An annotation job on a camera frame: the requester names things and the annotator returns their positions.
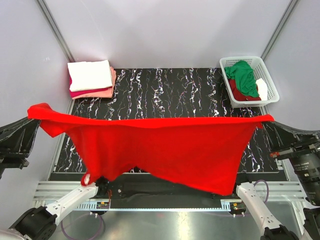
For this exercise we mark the small circuit board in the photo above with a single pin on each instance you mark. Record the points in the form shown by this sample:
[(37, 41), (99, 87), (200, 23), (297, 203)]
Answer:
[(239, 206), (103, 205)]

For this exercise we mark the white cloth in basket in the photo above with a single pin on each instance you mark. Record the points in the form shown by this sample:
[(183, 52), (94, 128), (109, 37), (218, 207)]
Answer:
[(262, 89)]

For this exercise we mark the aluminium frame rail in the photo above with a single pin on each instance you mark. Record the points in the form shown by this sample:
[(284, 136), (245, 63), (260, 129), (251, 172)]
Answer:
[(276, 190)]

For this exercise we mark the magenta folded t-shirt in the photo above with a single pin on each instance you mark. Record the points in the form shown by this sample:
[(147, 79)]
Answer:
[(81, 93)]

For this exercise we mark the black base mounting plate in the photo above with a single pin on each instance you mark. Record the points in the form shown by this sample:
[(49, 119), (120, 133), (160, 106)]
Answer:
[(130, 185)]

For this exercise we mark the white plastic basket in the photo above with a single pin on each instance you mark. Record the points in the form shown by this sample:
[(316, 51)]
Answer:
[(260, 71)]

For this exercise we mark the green t-shirt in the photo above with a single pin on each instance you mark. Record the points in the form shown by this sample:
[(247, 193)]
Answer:
[(243, 75)]

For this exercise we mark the black marble pattern mat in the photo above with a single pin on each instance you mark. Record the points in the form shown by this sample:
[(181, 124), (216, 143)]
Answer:
[(141, 93)]

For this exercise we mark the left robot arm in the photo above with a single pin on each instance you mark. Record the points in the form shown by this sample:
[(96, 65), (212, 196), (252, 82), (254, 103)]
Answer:
[(40, 223)]

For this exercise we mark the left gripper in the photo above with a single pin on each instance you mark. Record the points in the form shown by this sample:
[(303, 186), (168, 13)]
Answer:
[(16, 139)]

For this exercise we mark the bright red t-shirt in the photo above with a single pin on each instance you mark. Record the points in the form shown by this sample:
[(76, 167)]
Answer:
[(203, 153)]

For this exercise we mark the dark red t-shirt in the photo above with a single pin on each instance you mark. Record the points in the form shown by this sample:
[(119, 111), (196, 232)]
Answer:
[(238, 95)]

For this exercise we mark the right small circuit board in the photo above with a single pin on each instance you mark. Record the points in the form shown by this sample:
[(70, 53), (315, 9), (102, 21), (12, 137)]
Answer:
[(239, 206)]

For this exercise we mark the left small circuit board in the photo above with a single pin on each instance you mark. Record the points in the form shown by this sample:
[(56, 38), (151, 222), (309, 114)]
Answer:
[(103, 205)]

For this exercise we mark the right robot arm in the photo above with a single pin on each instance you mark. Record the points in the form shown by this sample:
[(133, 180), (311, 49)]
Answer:
[(270, 228)]

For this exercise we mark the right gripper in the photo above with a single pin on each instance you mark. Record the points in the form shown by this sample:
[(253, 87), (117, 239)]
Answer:
[(284, 139)]

